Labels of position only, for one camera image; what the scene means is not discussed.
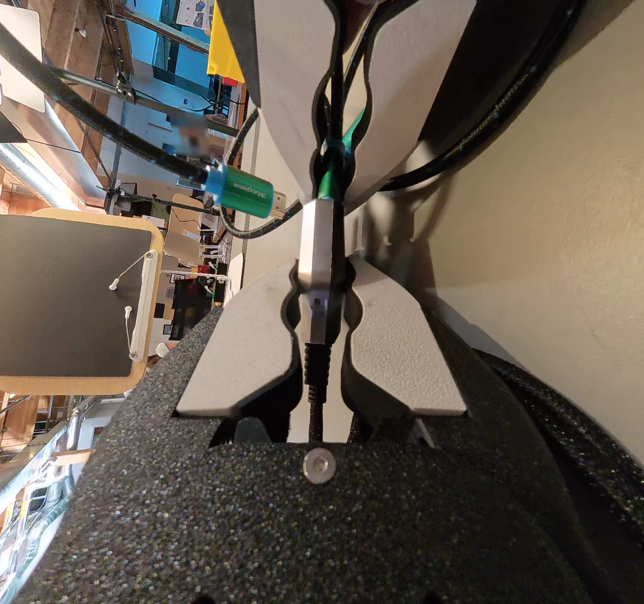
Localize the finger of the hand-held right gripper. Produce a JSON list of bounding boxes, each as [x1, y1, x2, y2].
[[251, 0, 344, 199], [343, 0, 477, 208]]

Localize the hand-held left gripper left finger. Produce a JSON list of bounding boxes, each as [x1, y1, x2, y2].
[[172, 259, 305, 418]]

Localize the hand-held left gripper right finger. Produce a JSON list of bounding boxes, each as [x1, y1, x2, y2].
[[341, 256, 470, 449]]

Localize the black board wooden frame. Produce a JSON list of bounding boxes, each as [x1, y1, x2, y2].
[[0, 208, 164, 394]]

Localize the metal light stand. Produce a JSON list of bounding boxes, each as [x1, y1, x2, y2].
[[55, 68, 239, 137]]

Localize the silver hub with black cable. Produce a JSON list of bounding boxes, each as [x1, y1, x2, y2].
[[296, 199, 349, 444]]

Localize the silver air duct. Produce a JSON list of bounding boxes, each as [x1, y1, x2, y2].
[[0, 98, 109, 212]]

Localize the black braided cable green plugs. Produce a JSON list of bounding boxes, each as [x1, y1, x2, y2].
[[0, 0, 574, 242]]

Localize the white light panel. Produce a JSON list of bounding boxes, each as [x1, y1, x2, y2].
[[0, 4, 46, 111]]

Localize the yellow plastic bin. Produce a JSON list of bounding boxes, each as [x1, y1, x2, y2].
[[207, 2, 247, 84]]

